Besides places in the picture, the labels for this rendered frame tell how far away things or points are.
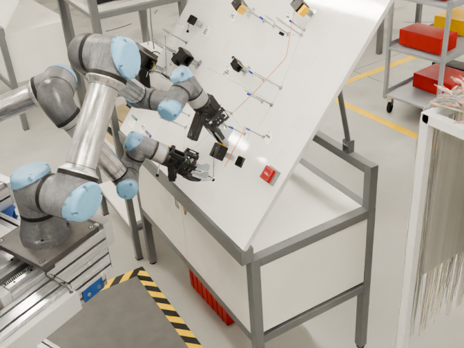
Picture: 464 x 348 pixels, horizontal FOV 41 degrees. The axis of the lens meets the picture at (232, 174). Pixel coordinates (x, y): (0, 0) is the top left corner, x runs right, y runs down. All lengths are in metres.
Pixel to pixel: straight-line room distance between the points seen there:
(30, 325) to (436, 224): 1.32
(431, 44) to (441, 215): 2.71
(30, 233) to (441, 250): 1.38
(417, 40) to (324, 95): 2.70
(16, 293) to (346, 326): 1.79
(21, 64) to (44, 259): 3.54
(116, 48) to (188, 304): 1.85
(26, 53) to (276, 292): 3.40
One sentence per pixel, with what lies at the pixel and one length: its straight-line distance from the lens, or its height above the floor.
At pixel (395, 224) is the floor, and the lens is 3.84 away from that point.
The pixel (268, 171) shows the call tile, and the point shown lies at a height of 1.12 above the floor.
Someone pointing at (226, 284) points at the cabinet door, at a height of 0.53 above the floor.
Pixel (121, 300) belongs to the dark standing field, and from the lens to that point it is 3.41.
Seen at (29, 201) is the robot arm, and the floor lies 1.33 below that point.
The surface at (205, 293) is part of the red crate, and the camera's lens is 3.26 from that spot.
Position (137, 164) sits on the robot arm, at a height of 1.13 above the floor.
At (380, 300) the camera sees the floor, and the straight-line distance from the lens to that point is 3.32.
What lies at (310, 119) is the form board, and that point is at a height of 1.27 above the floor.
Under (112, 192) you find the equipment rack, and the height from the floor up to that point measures 0.24.
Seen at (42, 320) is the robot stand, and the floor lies 1.07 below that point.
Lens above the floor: 2.25
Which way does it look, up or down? 31 degrees down
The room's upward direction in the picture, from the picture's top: 4 degrees counter-clockwise
